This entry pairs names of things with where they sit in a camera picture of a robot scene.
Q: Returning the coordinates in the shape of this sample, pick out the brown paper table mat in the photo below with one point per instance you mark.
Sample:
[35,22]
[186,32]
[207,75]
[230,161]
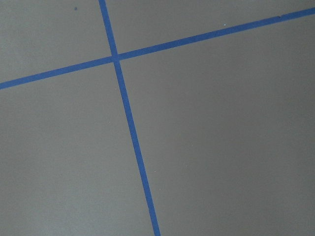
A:
[157,117]

